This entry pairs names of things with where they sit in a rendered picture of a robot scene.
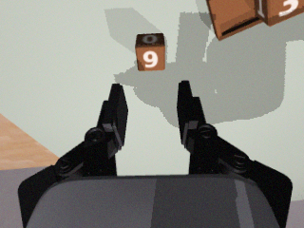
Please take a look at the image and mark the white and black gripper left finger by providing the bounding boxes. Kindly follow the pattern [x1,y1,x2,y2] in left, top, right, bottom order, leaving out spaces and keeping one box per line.
[18,84,128,228]

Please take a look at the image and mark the brown wooden tray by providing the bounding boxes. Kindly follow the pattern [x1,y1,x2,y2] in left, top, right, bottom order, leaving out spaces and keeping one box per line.
[206,0,263,41]

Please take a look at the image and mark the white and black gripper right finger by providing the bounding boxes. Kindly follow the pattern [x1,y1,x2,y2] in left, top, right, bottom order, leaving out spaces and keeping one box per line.
[177,81,293,228]

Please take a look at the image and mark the brown wooden number cube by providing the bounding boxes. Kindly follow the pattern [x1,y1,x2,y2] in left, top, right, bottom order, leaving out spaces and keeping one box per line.
[254,0,304,27]
[135,33,165,71]

